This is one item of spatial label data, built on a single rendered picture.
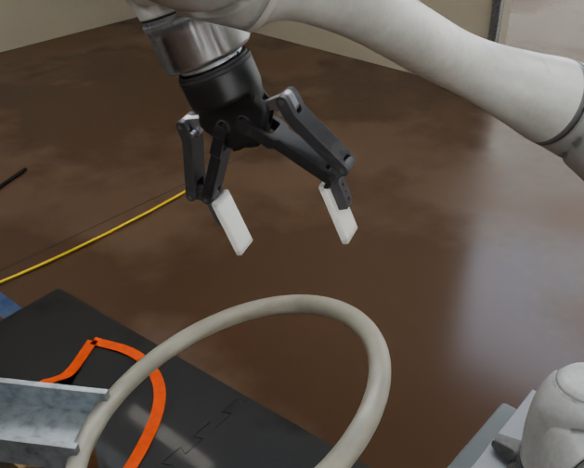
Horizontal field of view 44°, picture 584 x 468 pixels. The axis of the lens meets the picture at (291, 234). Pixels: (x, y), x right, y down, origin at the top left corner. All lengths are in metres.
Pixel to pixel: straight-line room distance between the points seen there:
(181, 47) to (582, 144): 0.45
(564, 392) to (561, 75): 0.61
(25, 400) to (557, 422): 0.86
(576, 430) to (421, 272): 2.30
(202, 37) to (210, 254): 2.96
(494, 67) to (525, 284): 2.78
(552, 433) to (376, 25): 0.86
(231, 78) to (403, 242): 3.07
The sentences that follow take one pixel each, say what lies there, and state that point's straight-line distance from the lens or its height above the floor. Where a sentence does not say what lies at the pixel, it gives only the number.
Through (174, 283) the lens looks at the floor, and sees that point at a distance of 3.42.
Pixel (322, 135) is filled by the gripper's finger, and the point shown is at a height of 1.69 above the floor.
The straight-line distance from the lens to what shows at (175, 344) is 1.23.
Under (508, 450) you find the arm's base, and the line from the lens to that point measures 1.48.
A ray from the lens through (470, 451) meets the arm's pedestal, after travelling 1.60.
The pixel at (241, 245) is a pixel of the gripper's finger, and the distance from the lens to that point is 0.81.
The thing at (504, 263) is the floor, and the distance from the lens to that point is 3.66.
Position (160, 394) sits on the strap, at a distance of 2.84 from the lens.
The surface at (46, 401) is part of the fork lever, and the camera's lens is 1.24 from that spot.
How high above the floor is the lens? 1.97
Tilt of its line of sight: 32 degrees down
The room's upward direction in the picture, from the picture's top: straight up
